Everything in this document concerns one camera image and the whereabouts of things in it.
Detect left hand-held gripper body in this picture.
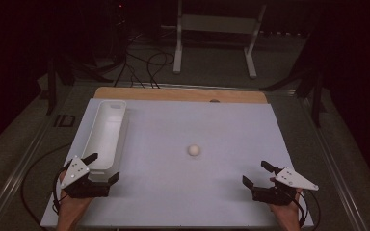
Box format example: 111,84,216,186
60,156,112,199

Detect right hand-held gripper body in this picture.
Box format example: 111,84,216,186
251,167,320,206

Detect long white plastic tray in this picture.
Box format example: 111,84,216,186
80,99,129,183

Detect small white ball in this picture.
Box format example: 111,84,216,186
187,144,201,157

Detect person's right hand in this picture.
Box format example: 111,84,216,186
269,188,304,222

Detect person's left hand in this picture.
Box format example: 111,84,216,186
58,188,94,221

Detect white table mat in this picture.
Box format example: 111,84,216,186
40,97,314,229

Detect black tripod stand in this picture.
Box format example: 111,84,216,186
259,62,328,128
45,57,114,116

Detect white metal stand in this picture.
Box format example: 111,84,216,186
172,0,268,80

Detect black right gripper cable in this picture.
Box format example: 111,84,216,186
297,189,322,231

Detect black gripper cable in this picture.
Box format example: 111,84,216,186
297,189,322,231
20,143,75,225

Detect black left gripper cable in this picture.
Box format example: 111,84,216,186
20,143,75,225

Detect black floor cables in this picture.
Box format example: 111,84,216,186
114,32,176,90

